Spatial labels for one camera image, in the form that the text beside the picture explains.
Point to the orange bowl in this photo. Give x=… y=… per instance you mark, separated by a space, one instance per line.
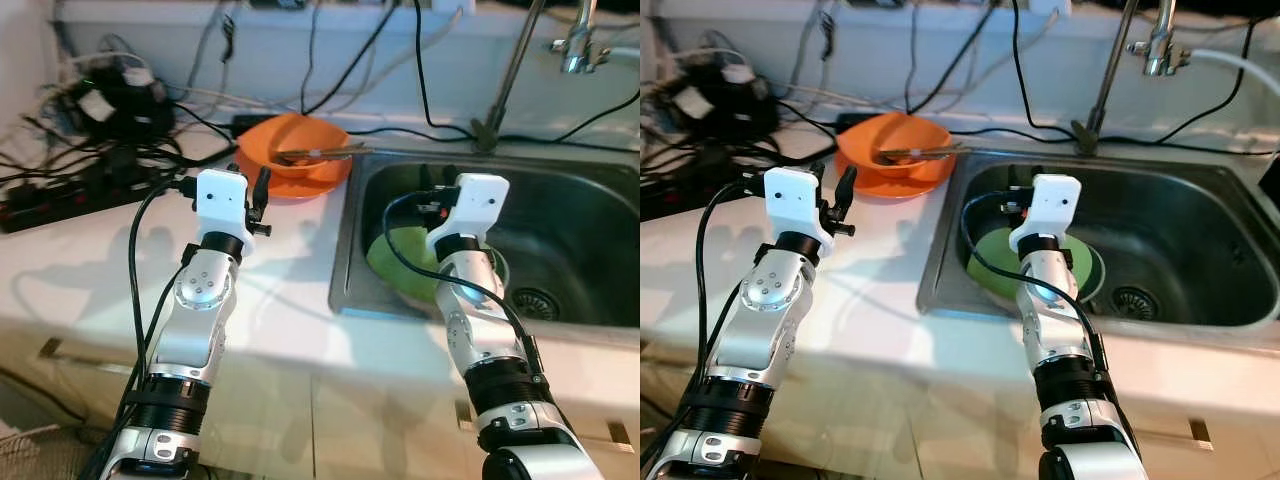
x=890 y=135
x=300 y=135

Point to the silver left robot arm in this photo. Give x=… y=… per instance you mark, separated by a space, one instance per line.
x=760 y=330
x=200 y=320

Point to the black power adapter brick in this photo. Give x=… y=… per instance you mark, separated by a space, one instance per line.
x=248 y=124
x=850 y=120

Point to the green plate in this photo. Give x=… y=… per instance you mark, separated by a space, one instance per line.
x=400 y=255
x=990 y=260

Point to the black device with white labels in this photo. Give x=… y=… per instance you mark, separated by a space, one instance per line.
x=120 y=110
x=720 y=110

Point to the stainless steel sink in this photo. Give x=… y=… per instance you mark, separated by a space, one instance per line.
x=1180 y=230
x=570 y=220

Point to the sink drain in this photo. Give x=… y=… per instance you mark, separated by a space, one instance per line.
x=537 y=303
x=1136 y=302

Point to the slanted metal rod with clamp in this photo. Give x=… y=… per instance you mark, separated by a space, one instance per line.
x=510 y=70
x=1105 y=80

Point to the black power strip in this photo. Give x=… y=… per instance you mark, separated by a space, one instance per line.
x=40 y=212
x=665 y=200

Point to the chrome faucet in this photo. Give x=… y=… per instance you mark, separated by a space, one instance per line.
x=578 y=50
x=1160 y=50

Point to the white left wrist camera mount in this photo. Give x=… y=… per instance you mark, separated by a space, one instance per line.
x=220 y=195
x=795 y=195

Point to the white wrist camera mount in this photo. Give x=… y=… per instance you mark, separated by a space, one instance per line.
x=220 y=195
x=478 y=200
x=1052 y=200
x=795 y=195

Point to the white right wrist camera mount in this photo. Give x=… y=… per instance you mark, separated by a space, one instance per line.
x=478 y=200
x=1052 y=200

